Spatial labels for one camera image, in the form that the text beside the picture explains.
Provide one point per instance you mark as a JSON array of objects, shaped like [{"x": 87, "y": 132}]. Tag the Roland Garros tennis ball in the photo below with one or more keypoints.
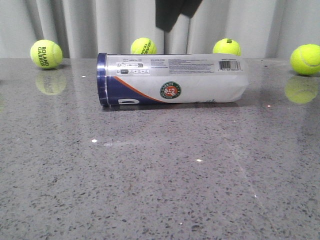
[{"x": 46, "y": 54}]

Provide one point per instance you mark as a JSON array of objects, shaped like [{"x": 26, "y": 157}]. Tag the grey pleated curtain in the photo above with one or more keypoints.
[{"x": 83, "y": 28}]

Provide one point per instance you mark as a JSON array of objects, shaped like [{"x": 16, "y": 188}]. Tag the Wilson tennis ball behind can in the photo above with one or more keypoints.
[{"x": 227, "y": 46}]

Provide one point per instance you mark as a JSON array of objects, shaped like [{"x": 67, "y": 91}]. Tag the Head Team tennis ball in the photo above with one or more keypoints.
[{"x": 143, "y": 46}]

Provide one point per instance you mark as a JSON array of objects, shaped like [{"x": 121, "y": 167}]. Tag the far right tennis ball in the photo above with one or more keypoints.
[{"x": 305, "y": 59}]

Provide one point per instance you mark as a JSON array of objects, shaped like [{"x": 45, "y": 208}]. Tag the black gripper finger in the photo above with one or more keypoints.
[
  {"x": 167, "y": 13},
  {"x": 189, "y": 7}
]

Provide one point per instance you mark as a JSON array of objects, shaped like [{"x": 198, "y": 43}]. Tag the white tennis ball can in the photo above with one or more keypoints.
[{"x": 148, "y": 79}]

